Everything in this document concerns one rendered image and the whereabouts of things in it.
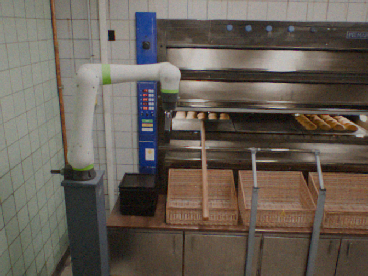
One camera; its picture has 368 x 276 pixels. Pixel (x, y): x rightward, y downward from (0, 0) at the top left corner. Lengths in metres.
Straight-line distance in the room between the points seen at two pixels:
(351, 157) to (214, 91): 1.33
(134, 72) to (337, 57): 1.77
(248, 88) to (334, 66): 0.70
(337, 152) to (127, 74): 2.05
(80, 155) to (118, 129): 1.27
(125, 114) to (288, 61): 1.41
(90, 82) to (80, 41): 1.30
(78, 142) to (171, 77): 0.58
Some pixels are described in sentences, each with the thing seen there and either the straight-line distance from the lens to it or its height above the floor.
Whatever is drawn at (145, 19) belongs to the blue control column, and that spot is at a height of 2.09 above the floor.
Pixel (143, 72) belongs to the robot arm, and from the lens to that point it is 1.99.
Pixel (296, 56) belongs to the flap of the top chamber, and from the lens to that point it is 3.07.
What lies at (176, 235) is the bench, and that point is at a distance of 2.85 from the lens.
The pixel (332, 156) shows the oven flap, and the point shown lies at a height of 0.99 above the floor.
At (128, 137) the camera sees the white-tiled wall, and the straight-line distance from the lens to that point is 3.14.
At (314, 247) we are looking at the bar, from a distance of 2.97.
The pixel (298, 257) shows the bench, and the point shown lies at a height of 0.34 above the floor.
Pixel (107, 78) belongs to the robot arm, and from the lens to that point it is 1.97.
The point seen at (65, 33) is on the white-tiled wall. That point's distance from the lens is 3.12.
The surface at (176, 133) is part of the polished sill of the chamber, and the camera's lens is 3.07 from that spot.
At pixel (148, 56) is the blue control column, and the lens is 2.94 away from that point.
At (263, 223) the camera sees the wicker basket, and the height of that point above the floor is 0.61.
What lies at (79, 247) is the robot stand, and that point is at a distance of 2.33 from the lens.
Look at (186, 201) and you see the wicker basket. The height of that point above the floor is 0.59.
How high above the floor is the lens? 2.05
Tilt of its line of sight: 18 degrees down
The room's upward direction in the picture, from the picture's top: 1 degrees clockwise
